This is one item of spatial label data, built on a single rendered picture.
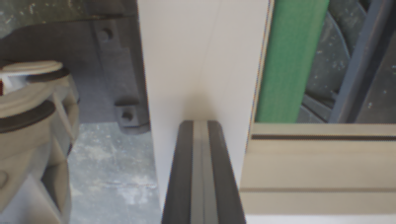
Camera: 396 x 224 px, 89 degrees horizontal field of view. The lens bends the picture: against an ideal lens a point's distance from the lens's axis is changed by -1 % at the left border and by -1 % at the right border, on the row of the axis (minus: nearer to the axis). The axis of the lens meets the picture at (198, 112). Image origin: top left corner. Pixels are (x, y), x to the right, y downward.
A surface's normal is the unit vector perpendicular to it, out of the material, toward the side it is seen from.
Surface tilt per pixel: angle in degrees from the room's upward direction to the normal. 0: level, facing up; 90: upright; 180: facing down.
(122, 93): 0
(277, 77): 0
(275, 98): 0
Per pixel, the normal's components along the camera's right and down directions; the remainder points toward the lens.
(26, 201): 0.18, 0.46
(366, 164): 0.02, -0.88
